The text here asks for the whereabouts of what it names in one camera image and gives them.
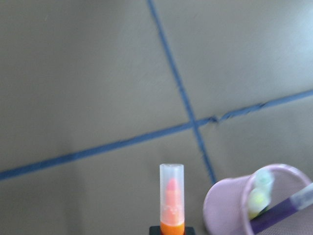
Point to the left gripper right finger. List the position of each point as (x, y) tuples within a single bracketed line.
[(189, 231)]

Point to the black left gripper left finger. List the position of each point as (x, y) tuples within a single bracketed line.
[(154, 230)]

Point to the orange highlighter pen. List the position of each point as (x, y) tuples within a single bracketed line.
[(172, 214)]

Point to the yellow highlighter pen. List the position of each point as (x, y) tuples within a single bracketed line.
[(258, 200)]

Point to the purple highlighter pen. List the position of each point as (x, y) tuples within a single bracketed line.
[(295, 203)]

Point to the green highlighter pen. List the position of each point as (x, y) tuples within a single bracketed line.
[(264, 180)]

